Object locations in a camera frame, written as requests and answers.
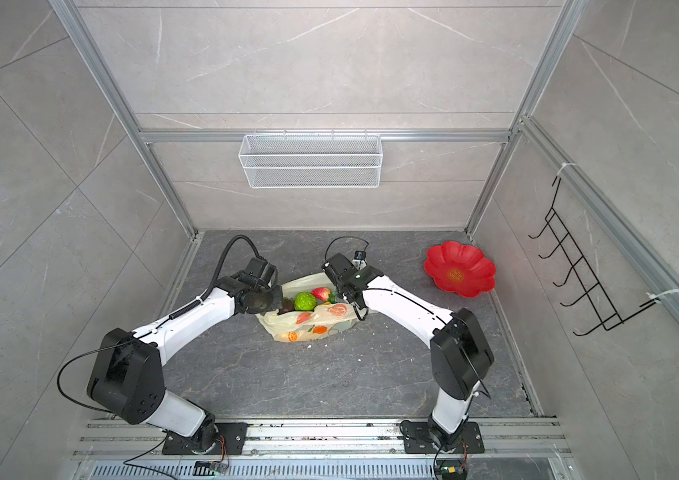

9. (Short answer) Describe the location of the cream plastic bag fruit print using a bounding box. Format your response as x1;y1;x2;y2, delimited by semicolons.
256;273;359;343

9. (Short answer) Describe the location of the red flower-shaped plastic bowl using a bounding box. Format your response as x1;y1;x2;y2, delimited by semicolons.
423;241;497;298

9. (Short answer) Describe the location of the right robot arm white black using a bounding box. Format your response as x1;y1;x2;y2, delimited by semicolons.
322;254;495;452

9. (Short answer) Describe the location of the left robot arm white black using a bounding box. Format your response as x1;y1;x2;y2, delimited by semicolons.
86;266;282;451

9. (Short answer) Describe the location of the red strawberry fake fruit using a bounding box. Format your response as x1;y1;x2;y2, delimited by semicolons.
311;287;333;303

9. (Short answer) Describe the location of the green custard apple fake fruit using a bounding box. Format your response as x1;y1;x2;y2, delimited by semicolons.
293;292;318;312

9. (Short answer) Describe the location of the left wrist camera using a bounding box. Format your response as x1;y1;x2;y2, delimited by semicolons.
244;257;276;284

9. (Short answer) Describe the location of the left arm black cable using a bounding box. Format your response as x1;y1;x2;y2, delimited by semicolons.
206;234;262;289

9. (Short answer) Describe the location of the white wire mesh basket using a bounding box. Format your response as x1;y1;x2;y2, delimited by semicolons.
238;132;383;189

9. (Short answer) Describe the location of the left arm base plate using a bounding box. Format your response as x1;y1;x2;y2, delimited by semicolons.
161;422;248;455

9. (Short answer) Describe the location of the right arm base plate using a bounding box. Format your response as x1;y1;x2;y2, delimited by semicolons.
399;420;485;455

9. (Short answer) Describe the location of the black wire hook rack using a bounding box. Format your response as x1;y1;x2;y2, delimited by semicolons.
527;177;659;338

